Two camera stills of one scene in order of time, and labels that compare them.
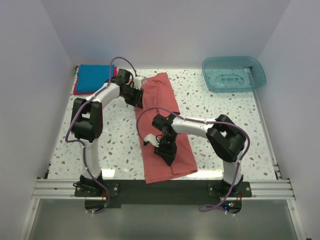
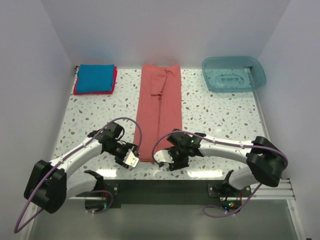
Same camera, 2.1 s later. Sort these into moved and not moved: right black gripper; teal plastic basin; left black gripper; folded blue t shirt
Moved: right black gripper; left black gripper
Not moved: teal plastic basin; folded blue t shirt
